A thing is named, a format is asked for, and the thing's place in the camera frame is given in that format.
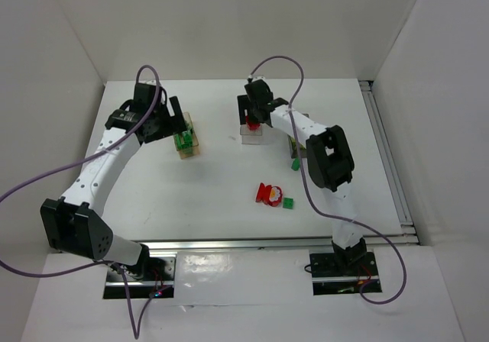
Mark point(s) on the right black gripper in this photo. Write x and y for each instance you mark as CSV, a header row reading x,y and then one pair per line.
x,y
243,105

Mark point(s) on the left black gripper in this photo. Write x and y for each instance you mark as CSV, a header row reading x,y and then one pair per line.
x,y
176,112

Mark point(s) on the red rectangular lego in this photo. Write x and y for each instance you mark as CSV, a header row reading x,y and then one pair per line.
x,y
252,124

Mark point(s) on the green lego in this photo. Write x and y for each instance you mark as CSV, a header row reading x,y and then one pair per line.
x,y
184,140
296,164
288,203

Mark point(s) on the red flower lego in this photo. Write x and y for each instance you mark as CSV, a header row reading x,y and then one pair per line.
x,y
269,195

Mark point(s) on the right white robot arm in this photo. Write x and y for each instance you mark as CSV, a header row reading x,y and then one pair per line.
x,y
329,162

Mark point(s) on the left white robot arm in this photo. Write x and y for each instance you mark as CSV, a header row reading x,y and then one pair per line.
x,y
73,223

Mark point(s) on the green lego under plate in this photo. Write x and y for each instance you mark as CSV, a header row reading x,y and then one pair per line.
x,y
184,140

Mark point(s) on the clear plastic container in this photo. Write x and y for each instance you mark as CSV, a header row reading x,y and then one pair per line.
x,y
251,134

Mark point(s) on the grey translucent container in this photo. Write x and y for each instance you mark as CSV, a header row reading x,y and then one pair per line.
x,y
296,147

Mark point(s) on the aluminium rail front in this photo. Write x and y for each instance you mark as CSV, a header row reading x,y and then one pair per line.
x,y
229,244

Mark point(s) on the aluminium rail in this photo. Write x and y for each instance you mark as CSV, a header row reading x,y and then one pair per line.
x,y
229,244
393,179

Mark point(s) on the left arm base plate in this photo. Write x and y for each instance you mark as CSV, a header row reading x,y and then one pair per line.
x,y
158,281

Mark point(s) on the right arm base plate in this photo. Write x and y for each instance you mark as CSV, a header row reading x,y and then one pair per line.
x,y
328,278

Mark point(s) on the aluminium rail right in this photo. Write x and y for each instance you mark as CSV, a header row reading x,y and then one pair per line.
x,y
393,179

